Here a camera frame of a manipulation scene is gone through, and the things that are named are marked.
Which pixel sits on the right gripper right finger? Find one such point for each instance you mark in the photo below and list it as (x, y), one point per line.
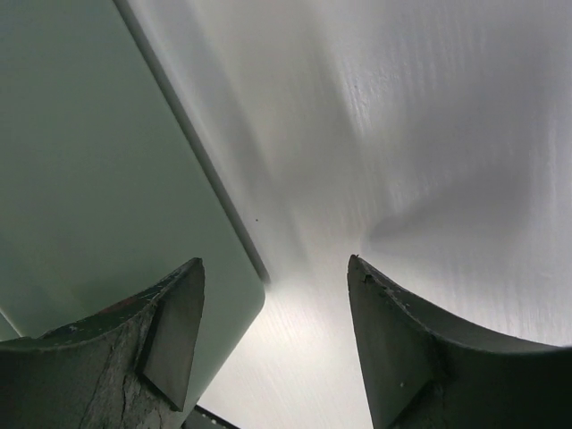
(424, 367)

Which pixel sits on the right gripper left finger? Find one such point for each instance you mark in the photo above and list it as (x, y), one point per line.
(126, 366)

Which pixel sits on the green cantilever tool box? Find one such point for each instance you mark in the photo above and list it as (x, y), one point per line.
(101, 193)

